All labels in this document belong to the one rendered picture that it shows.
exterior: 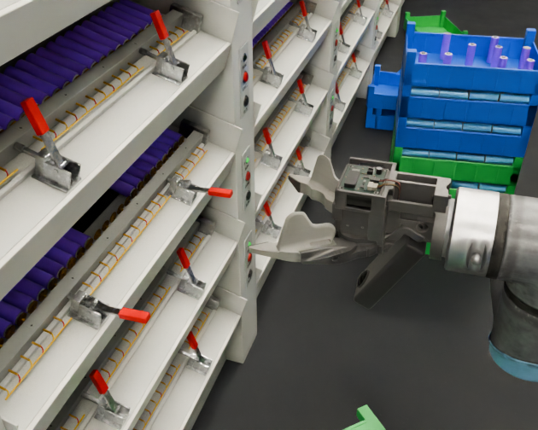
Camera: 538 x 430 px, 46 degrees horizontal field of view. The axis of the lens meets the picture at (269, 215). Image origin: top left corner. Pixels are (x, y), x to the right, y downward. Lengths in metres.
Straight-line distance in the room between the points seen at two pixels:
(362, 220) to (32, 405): 0.39
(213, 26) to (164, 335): 0.48
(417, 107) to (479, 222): 0.89
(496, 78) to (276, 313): 0.73
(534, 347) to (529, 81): 0.88
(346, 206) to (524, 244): 0.18
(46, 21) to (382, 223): 0.37
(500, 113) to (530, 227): 0.90
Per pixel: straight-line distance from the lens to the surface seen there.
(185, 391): 1.20
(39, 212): 0.64
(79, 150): 0.72
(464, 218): 0.66
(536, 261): 0.67
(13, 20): 0.57
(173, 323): 1.04
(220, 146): 1.09
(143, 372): 0.98
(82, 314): 0.78
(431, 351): 1.50
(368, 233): 0.68
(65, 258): 0.83
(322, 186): 0.77
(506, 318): 0.75
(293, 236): 0.67
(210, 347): 1.26
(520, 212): 0.67
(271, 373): 1.42
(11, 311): 0.77
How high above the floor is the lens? 1.09
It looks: 36 degrees down
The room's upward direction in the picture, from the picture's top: straight up
